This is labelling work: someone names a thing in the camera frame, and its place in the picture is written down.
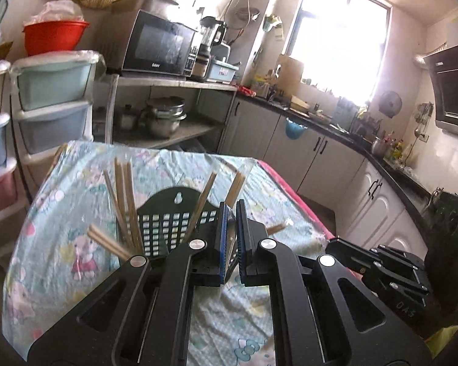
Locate black gas stove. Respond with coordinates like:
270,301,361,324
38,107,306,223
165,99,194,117
429,192,458,245

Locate wooden cutting board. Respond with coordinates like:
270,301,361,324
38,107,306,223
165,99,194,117
277,54,304,84

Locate large steel pot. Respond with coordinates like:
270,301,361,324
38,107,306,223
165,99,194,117
143,97,187,138

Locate pink cloth under tablecloth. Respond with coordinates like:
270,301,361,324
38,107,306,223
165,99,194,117
257,160,338,242

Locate small lidded steel pot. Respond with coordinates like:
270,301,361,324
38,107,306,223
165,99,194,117
118,105,140,130

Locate black blender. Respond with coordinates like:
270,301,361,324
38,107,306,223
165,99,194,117
193,16,227,79

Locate dark green utensil basket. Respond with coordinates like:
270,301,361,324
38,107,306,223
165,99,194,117
135,187,239,271

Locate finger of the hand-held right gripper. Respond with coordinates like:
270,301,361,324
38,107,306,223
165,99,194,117
324,237,430,306

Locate red plastic basin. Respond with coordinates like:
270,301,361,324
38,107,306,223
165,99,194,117
23,21,90,57

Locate blue hanging bag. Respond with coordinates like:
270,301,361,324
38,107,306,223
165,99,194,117
285,118,306,140

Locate blue grey plastic crate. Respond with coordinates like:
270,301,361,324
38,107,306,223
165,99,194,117
207,58,239,83

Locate yellow green cloth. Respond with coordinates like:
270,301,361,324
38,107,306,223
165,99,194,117
423,324,458,355

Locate black range hood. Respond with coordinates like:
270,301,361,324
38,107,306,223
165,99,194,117
423,41,458,140

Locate kitchen window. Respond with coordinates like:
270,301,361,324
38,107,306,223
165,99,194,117
282,0,392,103

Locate white plastic bag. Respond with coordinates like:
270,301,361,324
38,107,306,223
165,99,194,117
28,0,85,25

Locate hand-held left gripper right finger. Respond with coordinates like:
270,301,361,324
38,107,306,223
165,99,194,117
234,199,432,366

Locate cartoon printed tablecloth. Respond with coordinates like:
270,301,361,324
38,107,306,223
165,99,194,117
2,140,338,366

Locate drawer tower with mint drawer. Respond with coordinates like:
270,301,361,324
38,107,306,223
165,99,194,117
9,50,102,164

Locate white kitchen counter cabinets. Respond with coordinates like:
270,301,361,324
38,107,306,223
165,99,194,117
217,93,436,264

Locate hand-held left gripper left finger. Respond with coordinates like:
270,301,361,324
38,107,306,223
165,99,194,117
27,200,232,366

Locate black microwave oven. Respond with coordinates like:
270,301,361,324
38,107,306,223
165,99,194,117
107,9,197,79

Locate stone shelf unit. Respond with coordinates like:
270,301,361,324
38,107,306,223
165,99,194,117
93,74,239,153

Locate steel cup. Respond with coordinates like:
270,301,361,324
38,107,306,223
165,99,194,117
370,137,390,157

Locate bunch of wooden chopsticks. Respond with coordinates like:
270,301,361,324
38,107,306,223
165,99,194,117
87,156,294,262

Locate round grey wall fan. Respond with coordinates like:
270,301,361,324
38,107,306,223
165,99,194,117
378,91,402,117

